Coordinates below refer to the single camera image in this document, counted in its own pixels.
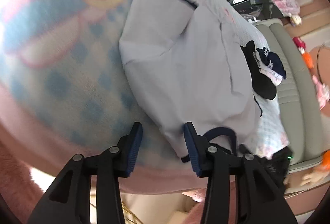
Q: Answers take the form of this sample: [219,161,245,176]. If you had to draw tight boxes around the orange plush toy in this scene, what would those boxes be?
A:
[300,52,314,70]

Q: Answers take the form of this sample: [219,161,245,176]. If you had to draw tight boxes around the checkered printed pillow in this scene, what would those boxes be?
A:
[254,95,289,159]

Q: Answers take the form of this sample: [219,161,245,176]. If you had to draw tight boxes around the red plush toy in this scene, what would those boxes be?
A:
[292,37,306,53]

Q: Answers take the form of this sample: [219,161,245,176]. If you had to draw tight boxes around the black folded garment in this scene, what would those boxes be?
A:
[241,41,277,100]

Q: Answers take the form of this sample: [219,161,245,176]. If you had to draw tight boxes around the white charger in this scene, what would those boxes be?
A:
[244,15,261,25]

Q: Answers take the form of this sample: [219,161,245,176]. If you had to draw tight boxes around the cream bed frame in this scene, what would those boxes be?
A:
[90,188,207,224]

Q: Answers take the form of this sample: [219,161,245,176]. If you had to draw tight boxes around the navy striped folded garment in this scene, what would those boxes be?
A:
[254,47,287,80]

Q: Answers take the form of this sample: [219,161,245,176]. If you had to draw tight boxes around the printed checkered blanket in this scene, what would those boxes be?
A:
[0,0,289,196]

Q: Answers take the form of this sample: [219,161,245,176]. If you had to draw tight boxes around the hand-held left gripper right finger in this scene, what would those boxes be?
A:
[184,122,298,224]

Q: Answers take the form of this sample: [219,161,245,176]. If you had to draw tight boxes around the pink printed cloth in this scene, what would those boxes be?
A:
[263,0,301,18]

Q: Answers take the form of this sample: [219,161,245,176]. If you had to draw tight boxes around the pale shirt with navy trim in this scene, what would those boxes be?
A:
[119,0,263,164]

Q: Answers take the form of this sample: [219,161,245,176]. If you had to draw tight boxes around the yellowish plush toy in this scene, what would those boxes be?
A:
[290,14,303,26]

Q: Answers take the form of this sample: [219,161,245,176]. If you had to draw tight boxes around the white printed folded garment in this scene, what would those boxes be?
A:
[254,50,274,77]

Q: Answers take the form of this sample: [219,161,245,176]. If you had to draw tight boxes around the person's pink fleece clothing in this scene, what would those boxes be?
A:
[0,136,207,224]

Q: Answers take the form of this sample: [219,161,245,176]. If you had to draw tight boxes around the pink white plush toy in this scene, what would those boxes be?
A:
[312,74,330,111]

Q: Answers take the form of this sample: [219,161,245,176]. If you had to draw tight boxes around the grey padded headboard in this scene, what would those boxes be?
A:
[254,18,325,173]

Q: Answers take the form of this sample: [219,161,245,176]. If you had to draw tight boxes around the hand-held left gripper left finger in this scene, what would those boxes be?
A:
[27,122,143,224]

